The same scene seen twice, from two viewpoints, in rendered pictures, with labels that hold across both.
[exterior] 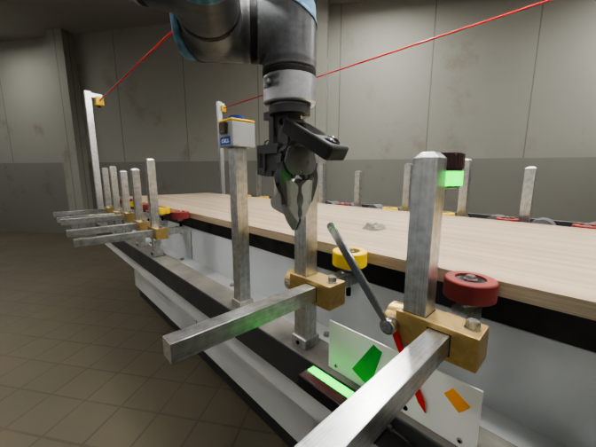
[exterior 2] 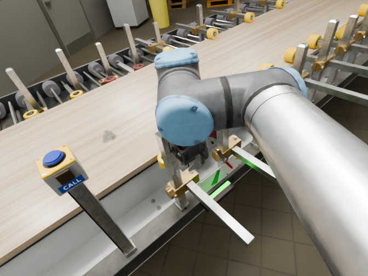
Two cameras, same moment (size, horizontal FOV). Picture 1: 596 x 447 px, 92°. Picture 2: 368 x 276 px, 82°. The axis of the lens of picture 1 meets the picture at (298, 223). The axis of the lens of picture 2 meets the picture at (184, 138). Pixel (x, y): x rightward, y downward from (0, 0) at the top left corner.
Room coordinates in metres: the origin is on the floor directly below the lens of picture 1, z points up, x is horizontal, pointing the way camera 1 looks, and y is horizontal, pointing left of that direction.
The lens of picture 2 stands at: (0.45, 0.43, 1.52)
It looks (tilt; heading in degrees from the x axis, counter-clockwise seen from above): 43 degrees down; 282
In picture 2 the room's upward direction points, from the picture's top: 11 degrees counter-clockwise
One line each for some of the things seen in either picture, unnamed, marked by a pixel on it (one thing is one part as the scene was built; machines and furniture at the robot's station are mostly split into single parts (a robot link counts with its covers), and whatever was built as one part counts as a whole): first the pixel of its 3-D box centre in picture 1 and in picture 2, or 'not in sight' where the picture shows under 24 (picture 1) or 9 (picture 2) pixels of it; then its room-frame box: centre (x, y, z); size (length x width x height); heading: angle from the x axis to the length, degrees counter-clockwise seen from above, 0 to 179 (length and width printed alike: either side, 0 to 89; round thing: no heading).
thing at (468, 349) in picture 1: (433, 329); (225, 148); (0.40, -0.21, 0.84); 0.13 x 0.06 x 0.05; 44
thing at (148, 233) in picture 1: (136, 235); not in sight; (1.23, 0.71, 0.82); 0.43 x 0.03 x 0.04; 134
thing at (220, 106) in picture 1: (223, 158); not in sight; (3.04, 0.78, 1.25); 0.09 x 0.08 x 1.10; 44
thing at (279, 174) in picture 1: (286, 178); (200, 151); (0.49, 0.02, 1.07); 0.05 x 0.02 x 0.09; 134
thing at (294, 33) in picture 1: (286, 38); (179, 80); (0.52, 0.02, 1.30); 0.10 x 0.09 x 0.12; 98
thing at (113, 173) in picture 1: (116, 203); not in sight; (1.87, 1.19, 0.90); 0.03 x 0.03 x 0.48; 44
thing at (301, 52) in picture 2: not in sight; (291, 92); (0.06, -0.53, 0.89); 0.03 x 0.03 x 0.48; 44
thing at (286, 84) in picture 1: (288, 94); not in sight; (0.52, 0.02, 1.21); 0.10 x 0.09 x 0.05; 134
